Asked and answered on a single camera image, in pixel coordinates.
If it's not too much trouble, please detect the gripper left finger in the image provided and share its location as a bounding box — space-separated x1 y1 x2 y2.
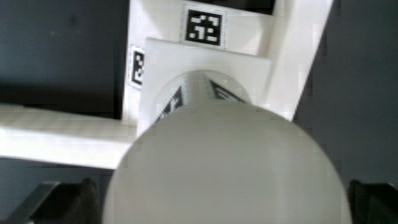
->
3 178 99 224

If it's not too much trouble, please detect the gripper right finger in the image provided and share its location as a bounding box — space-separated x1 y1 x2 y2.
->
348 180 398 224

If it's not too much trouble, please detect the white lamp bulb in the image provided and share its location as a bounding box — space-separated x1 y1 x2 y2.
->
101 69 353 224

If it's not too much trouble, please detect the white U-shaped fence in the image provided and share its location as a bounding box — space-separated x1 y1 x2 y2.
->
0 0 333 169

